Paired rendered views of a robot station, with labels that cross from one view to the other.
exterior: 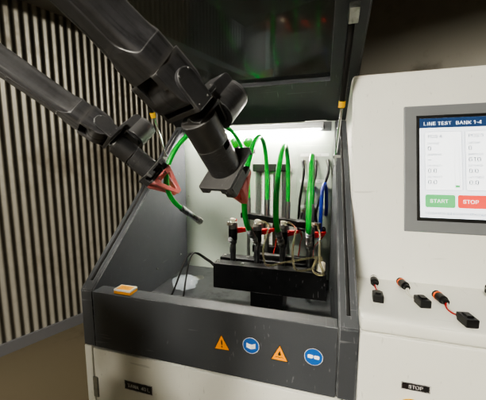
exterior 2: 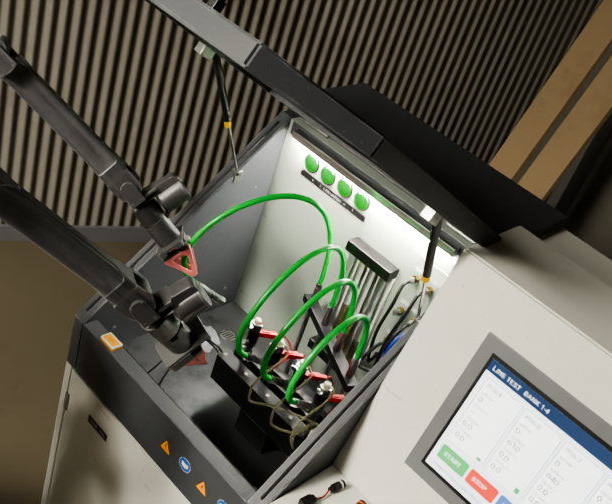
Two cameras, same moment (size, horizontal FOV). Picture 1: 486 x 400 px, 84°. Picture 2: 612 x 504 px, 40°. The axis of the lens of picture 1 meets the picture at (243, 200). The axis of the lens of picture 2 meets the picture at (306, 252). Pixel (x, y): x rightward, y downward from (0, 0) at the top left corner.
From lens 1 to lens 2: 1.34 m
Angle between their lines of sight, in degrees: 31
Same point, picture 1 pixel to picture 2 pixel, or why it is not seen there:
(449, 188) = (470, 455)
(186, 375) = (134, 448)
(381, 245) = (376, 459)
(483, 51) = not seen: outside the picture
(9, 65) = (58, 123)
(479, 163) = (514, 452)
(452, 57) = not seen: outside the picture
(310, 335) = (226, 491)
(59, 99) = (93, 159)
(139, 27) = (110, 281)
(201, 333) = (153, 426)
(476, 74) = (588, 354)
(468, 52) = not seen: outside the picture
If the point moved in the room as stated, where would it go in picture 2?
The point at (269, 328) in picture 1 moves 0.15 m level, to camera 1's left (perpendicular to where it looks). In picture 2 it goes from (201, 463) to (147, 426)
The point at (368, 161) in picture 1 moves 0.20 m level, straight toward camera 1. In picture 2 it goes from (417, 364) to (345, 387)
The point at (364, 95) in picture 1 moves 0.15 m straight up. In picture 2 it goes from (459, 282) to (490, 221)
